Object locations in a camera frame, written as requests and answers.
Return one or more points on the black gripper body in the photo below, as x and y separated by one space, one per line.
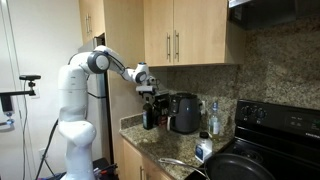
161 101

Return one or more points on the dark glass bottle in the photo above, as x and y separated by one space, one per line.
148 116

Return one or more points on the clear bottle blue cap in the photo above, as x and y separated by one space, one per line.
214 123

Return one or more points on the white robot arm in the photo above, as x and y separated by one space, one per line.
73 110

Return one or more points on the black air fryer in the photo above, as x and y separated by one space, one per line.
185 113

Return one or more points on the black stove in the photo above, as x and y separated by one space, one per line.
283 126

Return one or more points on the dark red packet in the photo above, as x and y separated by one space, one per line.
162 120

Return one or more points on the narrow wooden upper cabinet door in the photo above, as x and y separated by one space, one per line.
156 33

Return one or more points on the wooden lower cabinet door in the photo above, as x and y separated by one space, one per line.
155 171
131 163

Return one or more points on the wide wooden upper cabinet door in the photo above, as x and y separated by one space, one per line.
203 33

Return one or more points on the large black frying pan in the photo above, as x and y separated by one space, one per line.
233 168

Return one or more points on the wooden cabinet door above refrigerator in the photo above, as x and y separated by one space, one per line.
95 16

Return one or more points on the dark range hood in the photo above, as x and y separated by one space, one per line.
266 13

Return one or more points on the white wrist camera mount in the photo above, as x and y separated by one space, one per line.
146 89

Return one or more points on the white wall outlet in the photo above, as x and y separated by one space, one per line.
202 107

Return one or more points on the black camera on stand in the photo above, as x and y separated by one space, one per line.
30 77

